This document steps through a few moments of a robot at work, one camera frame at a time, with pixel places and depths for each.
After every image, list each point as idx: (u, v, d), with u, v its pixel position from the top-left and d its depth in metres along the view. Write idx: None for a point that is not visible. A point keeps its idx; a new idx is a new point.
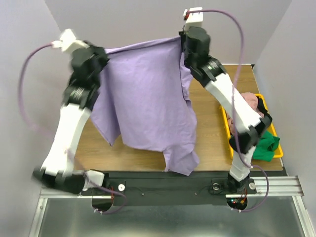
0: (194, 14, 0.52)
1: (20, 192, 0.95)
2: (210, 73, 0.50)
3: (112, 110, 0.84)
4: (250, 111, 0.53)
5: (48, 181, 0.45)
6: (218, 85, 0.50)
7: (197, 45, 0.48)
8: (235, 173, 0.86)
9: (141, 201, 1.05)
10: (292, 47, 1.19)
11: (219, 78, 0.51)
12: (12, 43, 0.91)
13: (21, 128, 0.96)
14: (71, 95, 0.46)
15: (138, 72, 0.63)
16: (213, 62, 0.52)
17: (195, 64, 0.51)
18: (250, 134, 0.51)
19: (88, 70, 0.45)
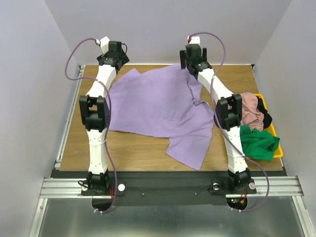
0: (194, 39, 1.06)
1: (21, 191, 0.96)
2: (199, 67, 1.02)
3: (130, 101, 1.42)
4: (224, 92, 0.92)
5: (84, 106, 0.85)
6: (202, 76, 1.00)
7: (193, 51, 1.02)
8: (231, 162, 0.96)
9: (140, 201, 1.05)
10: (291, 47, 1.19)
11: (205, 71, 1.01)
12: (13, 43, 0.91)
13: (22, 128, 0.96)
14: (105, 61, 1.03)
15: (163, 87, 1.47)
16: (203, 63, 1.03)
17: (191, 61, 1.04)
18: (221, 104, 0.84)
19: (116, 49, 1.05)
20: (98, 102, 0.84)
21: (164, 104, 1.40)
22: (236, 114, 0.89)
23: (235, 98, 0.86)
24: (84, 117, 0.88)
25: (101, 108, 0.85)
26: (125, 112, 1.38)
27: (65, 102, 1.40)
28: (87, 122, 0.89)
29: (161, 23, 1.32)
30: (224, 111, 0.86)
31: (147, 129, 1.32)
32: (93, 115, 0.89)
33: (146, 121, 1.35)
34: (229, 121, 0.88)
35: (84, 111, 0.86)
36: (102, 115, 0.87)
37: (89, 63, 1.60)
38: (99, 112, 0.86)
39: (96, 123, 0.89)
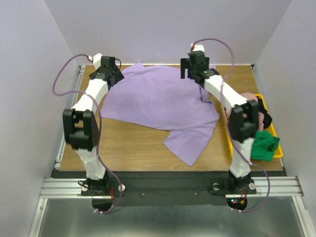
0: (197, 47, 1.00)
1: (21, 191, 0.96)
2: (207, 74, 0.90)
3: (135, 95, 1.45)
4: (240, 98, 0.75)
5: (68, 120, 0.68)
6: (210, 83, 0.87)
7: (196, 57, 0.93)
8: (236, 169, 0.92)
9: (140, 202, 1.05)
10: (291, 47, 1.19)
11: (212, 77, 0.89)
12: (12, 42, 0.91)
13: (21, 128, 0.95)
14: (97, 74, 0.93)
15: (167, 84, 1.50)
16: (210, 71, 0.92)
17: (197, 70, 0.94)
18: (235, 112, 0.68)
19: (110, 64, 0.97)
20: (84, 116, 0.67)
21: (165, 102, 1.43)
22: (254, 124, 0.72)
23: (251, 104, 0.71)
24: (67, 135, 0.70)
25: (88, 124, 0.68)
26: (128, 105, 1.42)
27: (65, 102, 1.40)
28: (70, 140, 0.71)
29: (161, 23, 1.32)
30: (239, 121, 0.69)
31: (147, 121, 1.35)
32: (78, 132, 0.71)
33: (147, 113, 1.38)
34: (246, 133, 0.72)
35: (67, 127, 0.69)
36: (90, 132, 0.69)
37: (89, 64, 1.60)
38: (85, 127, 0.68)
39: (81, 142, 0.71)
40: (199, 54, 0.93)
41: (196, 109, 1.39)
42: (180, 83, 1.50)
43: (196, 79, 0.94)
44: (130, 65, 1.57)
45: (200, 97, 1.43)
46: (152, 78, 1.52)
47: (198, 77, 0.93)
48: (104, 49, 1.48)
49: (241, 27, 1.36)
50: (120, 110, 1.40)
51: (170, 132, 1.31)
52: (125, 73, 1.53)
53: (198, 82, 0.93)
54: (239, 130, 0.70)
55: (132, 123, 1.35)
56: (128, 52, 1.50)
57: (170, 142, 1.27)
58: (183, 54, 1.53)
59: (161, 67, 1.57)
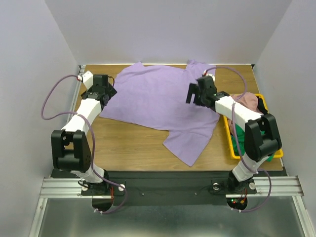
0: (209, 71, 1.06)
1: (20, 191, 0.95)
2: (216, 97, 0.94)
3: (135, 95, 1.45)
4: (252, 115, 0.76)
5: (58, 143, 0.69)
6: (221, 104, 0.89)
7: (206, 82, 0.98)
8: (240, 174, 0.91)
9: (140, 201, 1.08)
10: (291, 47, 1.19)
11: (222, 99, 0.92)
12: (12, 41, 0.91)
13: (20, 127, 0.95)
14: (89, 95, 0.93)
15: (167, 84, 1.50)
16: (219, 94, 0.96)
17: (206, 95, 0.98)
18: (252, 128, 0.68)
19: (101, 83, 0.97)
20: (75, 138, 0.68)
21: (165, 102, 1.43)
22: (272, 139, 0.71)
23: (266, 118, 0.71)
24: (56, 158, 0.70)
25: (78, 145, 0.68)
26: (127, 105, 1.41)
27: (65, 102, 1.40)
28: (59, 164, 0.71)
29: (161, 23, 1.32)
30: (256, 137, 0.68)
31: (147, 121, 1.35)
32: (68, 155, 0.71)
33: (147, 113, 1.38)
34: (265, 149, 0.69)
35: (57, 151, 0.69)
36: (80, 155, 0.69)
37: (89, 63, 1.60)
38: (75, 150, 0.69)
39: (71, 165, 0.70)
40: (208, 80, 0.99)
41: (196, 109, 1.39)
42: (180, 83, 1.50)
43: (206, 102, 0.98)
44: (130, 66, 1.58)
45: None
46: (152, 78, 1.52)
47: (208, 100, 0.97)
48: (104, 48, 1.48)
49: (240, 27, 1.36)
50: (120, 110, 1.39)
51: (170, 132, 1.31)
52: (126, 73, 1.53)
53: (209, 105, 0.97)
54: (258, 147, 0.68)
55: (132, 123, 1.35)
56: (128, 52, 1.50)
57: (169, 142, 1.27)
58: (183, 54, 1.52)
59: (161, 67, 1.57)
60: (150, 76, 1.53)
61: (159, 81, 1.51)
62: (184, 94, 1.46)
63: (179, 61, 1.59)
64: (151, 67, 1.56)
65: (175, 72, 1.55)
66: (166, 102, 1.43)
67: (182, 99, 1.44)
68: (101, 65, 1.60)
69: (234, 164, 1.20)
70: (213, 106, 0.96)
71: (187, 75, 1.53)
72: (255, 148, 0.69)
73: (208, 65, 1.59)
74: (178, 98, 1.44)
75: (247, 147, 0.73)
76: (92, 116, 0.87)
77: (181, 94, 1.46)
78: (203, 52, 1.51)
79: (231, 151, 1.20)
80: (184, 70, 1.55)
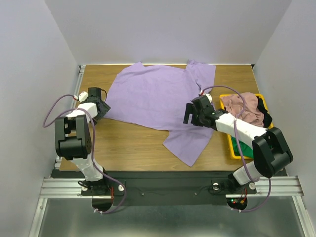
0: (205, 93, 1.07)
1: (21, 191, 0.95)
2: (216, 116, 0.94)
3: (134, 95, 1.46)
4: (256, 130, 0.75)
5: (60, 126, 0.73)
6: (222, 122, 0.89)
7: (202, 102, 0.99)
8: (240, 176, 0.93)
9: (140, 201, 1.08)
10: (291, 47, 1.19)
11: (221, 117, 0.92)
12: (12, 42, 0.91)
13: (21, 127, 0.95)
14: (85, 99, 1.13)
15: (167, 84, 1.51)
16: (217, 111, 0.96)
17: (205, 115, 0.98)
18: (260, 145, 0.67)
19: (96, 94, 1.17)
20: (77, 120, 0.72)
21: (165, 102, 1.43)
22: (283, 153, 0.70)
23: (272, 133, 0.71)
24: (58, 142, 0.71)
25: (80, 126, 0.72)
26: (127, 105, 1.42)
27: (65, 104, 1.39)
28: (61, 150, 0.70)
29: (161, 23, 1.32)
30: (267, 154, 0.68)
31: (147, 121, 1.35)
32: (70, 138, 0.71)
33: (147, 113, 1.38)
34: (276, 165, 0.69)
35: (59, 134, 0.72)
36: (82, 135, 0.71)
37: (89, 63, 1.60)
38: (78, 131, 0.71)
39: (73, 148, 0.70)
40: (203, 100, 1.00)
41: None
42: (180, 83, 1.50)
43: (206, 123, 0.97)
44: (130, 66, 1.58)
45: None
46: (152, 78, 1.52)
47: (208, 120, 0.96)
48: (104, 48, 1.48)
49: (240, 27, 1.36)
50: (120, 110, 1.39)
51: (169, 132, 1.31)
52: (126, 73, 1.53)
53: (209, 125, 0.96)
54: (269, 164, 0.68)
55: (132, 123, 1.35)
56: (128, 52, 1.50)
57: (169, 142, 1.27)
58: (183, 54, 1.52)
59: (161, 67, 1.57)
60: (150, 76, 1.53)
61: (159, 81, 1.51)
62: (184, 94, 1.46)
63: (179, 61, 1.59)
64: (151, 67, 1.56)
65: (175, 72, 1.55)
66: (166, 102, 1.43)
67: (182, 99, 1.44)
68: (101, 65, 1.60)
69: (234, 164, 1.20)
70: (213, 125, 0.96)
71: (186, 75, 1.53)
72: (266, 165, 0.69)
73: (208, 65, 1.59)
74: (178, 98, 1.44)
75: (256, 163, 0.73)
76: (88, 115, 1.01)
77: (181, 94, 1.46)
78: (203, 52, 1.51)
79: (231, 151, 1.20)
80: (184, 70, 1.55)
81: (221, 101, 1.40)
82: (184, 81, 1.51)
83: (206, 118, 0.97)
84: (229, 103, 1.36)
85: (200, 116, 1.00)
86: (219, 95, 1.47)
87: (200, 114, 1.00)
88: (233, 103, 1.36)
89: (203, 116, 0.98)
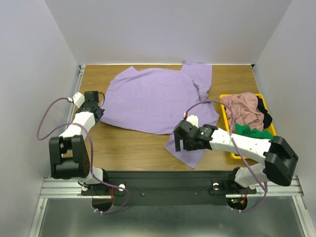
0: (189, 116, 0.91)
1: (21, 192, 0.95)
2: (207, 136, 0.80)
3: (133, 96, 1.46)
4: (261, 145, 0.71)
5: (57, 147, 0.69)
6: (218, 143, 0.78)
7: (183, 127, 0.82)
8: (242, 179, 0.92)
9: (140, 201, 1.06)
10: (291, 47, 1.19)
11: (214, 136, 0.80)
12: (12, 42, 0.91)
13: (21, 128, 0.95)
14: (83, 107, 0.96)
15: (166, 83, 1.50)
16: (206, 130, 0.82)
17: (195, 140, 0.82)
18: (274, 162, 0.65)
19: (93, 98, 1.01)
20: (73, 141, 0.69)
21: (165, 102, 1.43)
22: (291, 158, 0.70)
23: (277, 142, 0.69)
24: (54, 165, 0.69)
25: (78, 148, 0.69)
26: (127, 105, 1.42)
27: (62, 110, 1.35)
28: (57, 173, 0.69)
29: (161, 23, 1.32)
30: (281, 167, 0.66)
31: (148, 123, 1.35)
32: (65, 162, 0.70)
33: (147, 116, 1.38)
34: (291, 172, 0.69)
35: (55, 156, 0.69)
36: (79, 158, 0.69)
37: (89, 63, 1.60)
38: (75, 153, 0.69)
39: (69, 172, 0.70)
40: (184, 124, 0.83)
41: (195, 111, 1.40)
42: (177, 85, 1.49)
43: (198, 145, 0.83)
44: (124, 70, 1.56)
45: (198, 98, 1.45)
46: (147, 82, 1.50)
47: (199, 142, 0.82)
48: (104, 48, 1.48)
49: (240, 27, 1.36)
50: (117, 116, 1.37)
51: (169, 135, 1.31)
52: (119, 80, 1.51)
53: (202, 146, 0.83)
54: (285, 175, 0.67)
55: (131, 122, 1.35)
56: (128, 52, 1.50)
57: (169, 145, 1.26)
58: (183, 54, 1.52)
59: (154, 71, 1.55)
60: (150, 75, 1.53)
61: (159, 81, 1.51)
62: (183, 95, 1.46)
63: (179, 61, 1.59)
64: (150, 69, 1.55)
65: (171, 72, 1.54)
66: (167, 102, 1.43)
67: (180, 99, 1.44)
68: (101, 65, 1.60)
69: (234, 164, 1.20)
70: (207, 144, 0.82)
71: (182, 77, 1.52)
72: (282, 177, 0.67)
73: (205, 65, 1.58)
74: (177, 98, 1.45)
75: (270, 177, 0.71)
76: (88, 125, 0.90)
77: (179, 94, 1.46)
78: (203, 52, 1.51)
79: None
80: (179, 71, 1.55)
81: (221, 101, 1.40)
82: (182, 82, 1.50)
83: (198, 141, 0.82)
84: (229, 103, 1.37)
85: (188, 141, 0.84)
86: (219, 95, 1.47)
87: (188, 140, 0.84)
88: (233, 102, 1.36)
89: (192, 141, 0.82)
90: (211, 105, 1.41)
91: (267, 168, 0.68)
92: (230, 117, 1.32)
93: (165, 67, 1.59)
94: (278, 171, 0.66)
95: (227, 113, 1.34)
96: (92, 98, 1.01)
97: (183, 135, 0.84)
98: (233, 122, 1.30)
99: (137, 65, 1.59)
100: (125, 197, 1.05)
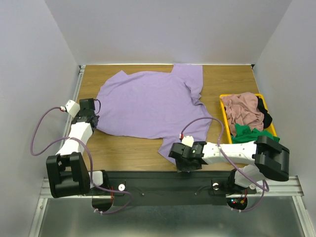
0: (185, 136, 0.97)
1: (21, 192, 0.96)
2: (198, 153, 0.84)
3: (130, 96, 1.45)
4: (247, 147, 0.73)
5: (54, 167, 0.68)
6: (210, 156, 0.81)
7: (176, 149, 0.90)
8: (242, 180, 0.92)
9: (140, 201, 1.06)
10: (291, 47, 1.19)
11: (205, 151, 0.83)
12: (11, 41, 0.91)
13: (21, 128, 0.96)
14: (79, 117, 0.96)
15: (165, 83, 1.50)
16: (196, 148, 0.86)
17: (189, 160, 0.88)
18: (265, 163, 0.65)
19: (89, 106, 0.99)
20: (72, 161, 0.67)
21: (164, 102, 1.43)
22: (281, 152, 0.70)
23: (262, 142, 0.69)
24: (54, 184, 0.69)
25: (76, 167, 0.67)
26: (127, 105, 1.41)
27: (60, 119, 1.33)
28: (58, 191, 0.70)
29: (161, 23, 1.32)
30: (273, 166, 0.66)
31: (145, 124, 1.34)
32: (65, 180, 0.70)
33: (146, 116, 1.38)
34: (285, 167, 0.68)
35: (54, 177, 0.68)
36: (78, 177, 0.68)
37: (89, 63, 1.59)
38: (74, 173, 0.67)
39: (70, 189, 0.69)
40: (176, 147, 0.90)
41: (189, 113, 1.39)
42: (169, 87, 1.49)
43: (194, 163, 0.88)
44: (113, 76, 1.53)
45: (189, 100, 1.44)
46: (138, 86, 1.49)
47: (194, 161, 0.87)
48: (104, 48, 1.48)
49: (240, 27, 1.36)
50: (109, 122, 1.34)
51: (163, 139, 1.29)
52: (109, 85, 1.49)
53: (198, 163, 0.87)
54: (280, 171, 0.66)
55: (131, 123, 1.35)
56: (128, 51, 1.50)
57: (165, 149, 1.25)
58: (183, 53, 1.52)
59: (144, 74, 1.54)
60: (149, 76, 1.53)
61: (158, 81, 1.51)
62: (180, 96, 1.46)
63: (179, 61, 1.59)
64: (146, 72, 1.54)
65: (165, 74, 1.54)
66: (165, 102, 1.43)
67: (175, 100, 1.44)
68: (101, 65, 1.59)
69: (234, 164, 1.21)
70: (201, 161, 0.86)
71: (173, 79, 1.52)
72: (277, 175, 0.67)
73: (193, 65, 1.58)
74: (173, 99, 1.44)
75: (269, 177, 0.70)
76: (84, 138, 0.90)
77: (173, 96, 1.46)
78: (203, 51, 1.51)
79: None
80: (170, 73, 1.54)
81: (221, 101, 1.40)
82: (175, 83, 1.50)
83: (192, 160, 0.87)
84: (229, 103, 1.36)
85: (184, 161, 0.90)
86: (219, 95, 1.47)
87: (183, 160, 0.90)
88: (233, 102, 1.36)
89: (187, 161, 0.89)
90: (204, 107, 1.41)
91: (261, 170, 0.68)
92: (230, 117, 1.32)
93: (158, 69, 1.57)
94: (272, 170, 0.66)
95: (227, 113, 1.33)
96: (88, 105, 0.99)
97: (178, 157, 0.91)
98: (233, 121, 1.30)
99: (137, 65, 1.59)
100: (127, 197, 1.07)
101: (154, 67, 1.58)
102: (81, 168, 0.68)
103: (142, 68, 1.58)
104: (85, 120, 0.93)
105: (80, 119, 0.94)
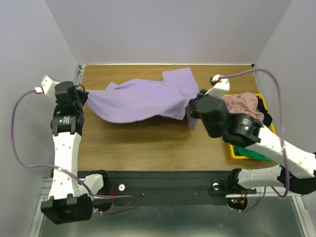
0: (221, 81, 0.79)
1: (21, 191, 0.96)
2: (253, 135, 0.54)
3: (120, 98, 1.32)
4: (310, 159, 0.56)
5: (54, 214, 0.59)
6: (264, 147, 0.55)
7: (221, 110, 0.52)
8: (246, 182, 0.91)
9: (140, 202, 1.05)
10: (290, 47, 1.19)
11: (261, 136, 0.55)
12: (11, 41, 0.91)
13: (21, 127, 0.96)
14: (59, 120, 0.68)
15: (157, 89, 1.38)
16: (249, 121, 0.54)
17: (230, 134, 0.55)
18: None
19: (69, 100, 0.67)
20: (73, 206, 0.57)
21: (157, 102, 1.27)
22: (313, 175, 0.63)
23: None
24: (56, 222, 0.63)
25: (79, 209, 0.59)
26: (118, 104, 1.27)
27: None
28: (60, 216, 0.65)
29: (161, 23, 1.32)
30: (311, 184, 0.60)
31: (138, 116, 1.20)
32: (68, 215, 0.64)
33: (139, 112, 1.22)
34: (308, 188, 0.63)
35: (54, 218, 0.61)
36: (83, 214, 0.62)
37: (89, 63, 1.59)
38: (78, 213, 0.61)
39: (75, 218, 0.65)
40: (216, 103, 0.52)
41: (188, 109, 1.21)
42: (161, 92, 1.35)
43: (232, 141, 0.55)
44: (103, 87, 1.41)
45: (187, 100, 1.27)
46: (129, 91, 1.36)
47: (238, 138, 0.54)
48: (104, 48, 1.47)
49: (240, 27, 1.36)
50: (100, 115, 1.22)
51: (163, 139, 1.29)
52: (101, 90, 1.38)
53: (241, 143, 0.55)
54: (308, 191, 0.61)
55: (122, 119, 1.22)
56: (128, 51, 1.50)
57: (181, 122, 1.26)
58: (183, 53, 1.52)
59: (136, 84, 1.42)
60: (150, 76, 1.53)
61: (150, 87, 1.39)
62: (176, 95, 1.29)
63: (179, 61, 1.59)
64: (137, 80, 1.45)
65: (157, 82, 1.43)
66: (159, 101, 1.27)
67: (171, 100, 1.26)
68: (101, 65, 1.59)
69: (234, 164, 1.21)
70: (246, 142, 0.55)
71: (166, 88, 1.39)
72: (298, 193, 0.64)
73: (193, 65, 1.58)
74: (169, 98, 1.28)
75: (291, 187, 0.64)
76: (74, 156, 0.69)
77: (167, 98, 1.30)
78: (203, 51, 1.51)
79: (231, 151, 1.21)
80: (163, 83, 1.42)
81: None
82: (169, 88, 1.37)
83: (236, 136, 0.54)
84: (229, 103, 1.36)
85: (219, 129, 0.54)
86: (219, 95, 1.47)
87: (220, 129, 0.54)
88: (233, 102, 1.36)
89: (226, 136, 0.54)
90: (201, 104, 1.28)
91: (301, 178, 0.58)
92: None
93: (158, 69, 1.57)
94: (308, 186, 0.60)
95: None
96: (65, 98, 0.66)
97: (214, 121, 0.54)
98: None
99: (137, 65, 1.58)
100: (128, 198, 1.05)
101: (154, 67, 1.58)
102: (84, 206, 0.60)
103: (142, 68, 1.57)
104: (70, 122, 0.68)
105: (62, 121, 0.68)
